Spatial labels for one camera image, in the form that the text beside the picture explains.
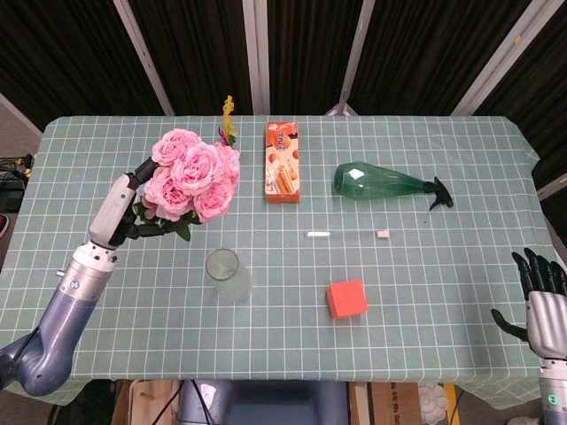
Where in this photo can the clear glass tube with stopper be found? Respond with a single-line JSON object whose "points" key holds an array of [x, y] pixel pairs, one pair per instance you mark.
{"points": [[319, 234]]}

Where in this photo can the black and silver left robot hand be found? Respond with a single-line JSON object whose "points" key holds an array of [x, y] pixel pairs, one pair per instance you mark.
{"points": [[111, 208]]}

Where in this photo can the light wooden plank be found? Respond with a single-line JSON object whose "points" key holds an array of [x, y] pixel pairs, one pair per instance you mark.
{"points": [[359, 405]]}

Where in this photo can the pink rose bouquet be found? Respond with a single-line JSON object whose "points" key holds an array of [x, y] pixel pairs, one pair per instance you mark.
{"points": [[195, 168]]}

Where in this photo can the red shoe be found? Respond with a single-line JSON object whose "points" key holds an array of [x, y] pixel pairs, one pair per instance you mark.
{"points": [[3, 223]]}

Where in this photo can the brown cardboard box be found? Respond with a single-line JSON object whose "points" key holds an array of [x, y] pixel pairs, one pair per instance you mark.
{"points": [[394, 405]]}

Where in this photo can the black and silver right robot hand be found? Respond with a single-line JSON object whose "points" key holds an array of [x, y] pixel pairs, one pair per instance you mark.
{"points": [[551, 323]]}

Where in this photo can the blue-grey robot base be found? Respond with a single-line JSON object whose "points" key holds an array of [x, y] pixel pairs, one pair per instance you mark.
{"points": [[266, 405]]}

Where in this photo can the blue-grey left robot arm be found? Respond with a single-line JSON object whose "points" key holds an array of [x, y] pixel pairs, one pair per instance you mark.
{"points": [[66, 310]]}

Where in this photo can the clear glass cup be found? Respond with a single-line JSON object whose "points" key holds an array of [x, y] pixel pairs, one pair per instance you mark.
{"points": [[228, 279]]}

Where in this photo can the grey metal frame post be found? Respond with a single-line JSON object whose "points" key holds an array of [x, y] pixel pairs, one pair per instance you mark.
{"points": [[496, 62], [142, 53], [354, 48], [257, 53]]}

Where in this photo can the yellow feather shuttlecock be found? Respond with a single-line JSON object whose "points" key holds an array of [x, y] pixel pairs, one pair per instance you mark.
{"points": [[228, 117]]}

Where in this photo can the green checked tablecloth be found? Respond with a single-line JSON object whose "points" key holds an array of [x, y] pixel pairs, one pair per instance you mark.
{"points": [[310, 345]]}

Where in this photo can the orange biscuit box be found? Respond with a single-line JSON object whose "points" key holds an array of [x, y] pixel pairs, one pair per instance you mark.
{"points": [[283, 164]]}

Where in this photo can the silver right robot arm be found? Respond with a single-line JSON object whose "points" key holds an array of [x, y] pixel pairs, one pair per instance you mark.
{"points": [[553, 389]]}

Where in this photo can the orange cube block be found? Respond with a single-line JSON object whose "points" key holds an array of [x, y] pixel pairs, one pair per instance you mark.
{"points": [[347, 299]]}

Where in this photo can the light wooden board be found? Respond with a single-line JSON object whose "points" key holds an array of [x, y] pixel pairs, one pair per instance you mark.
{"points": [[146, 403]]}

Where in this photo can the black pleated curtain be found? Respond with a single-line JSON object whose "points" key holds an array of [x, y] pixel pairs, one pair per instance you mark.
{"points": [[66, 53]]}

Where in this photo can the green plastic spray bottle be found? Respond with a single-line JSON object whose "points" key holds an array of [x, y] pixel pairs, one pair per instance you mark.
{"points": [[372, 181]]}

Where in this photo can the white flower-shaped object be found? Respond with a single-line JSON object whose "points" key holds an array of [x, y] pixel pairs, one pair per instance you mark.
{"points": [[433, 403]]}

